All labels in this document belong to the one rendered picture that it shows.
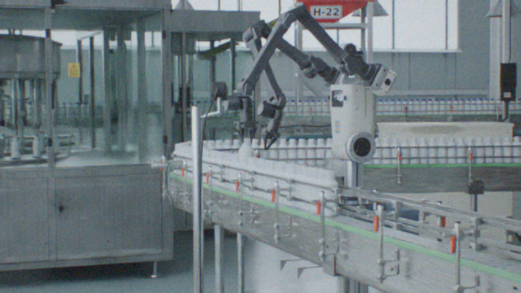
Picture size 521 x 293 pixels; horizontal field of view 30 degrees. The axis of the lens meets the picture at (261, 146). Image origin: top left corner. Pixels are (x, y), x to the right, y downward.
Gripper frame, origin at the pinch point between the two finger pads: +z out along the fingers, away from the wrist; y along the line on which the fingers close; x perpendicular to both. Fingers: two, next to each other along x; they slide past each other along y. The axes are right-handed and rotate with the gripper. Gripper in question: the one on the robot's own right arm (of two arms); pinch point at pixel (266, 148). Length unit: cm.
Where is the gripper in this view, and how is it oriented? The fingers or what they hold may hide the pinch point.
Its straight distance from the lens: 484.1
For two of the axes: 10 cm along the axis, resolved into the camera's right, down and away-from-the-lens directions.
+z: -3.2, 9.5, -0.7
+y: 3.4, 0.4, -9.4
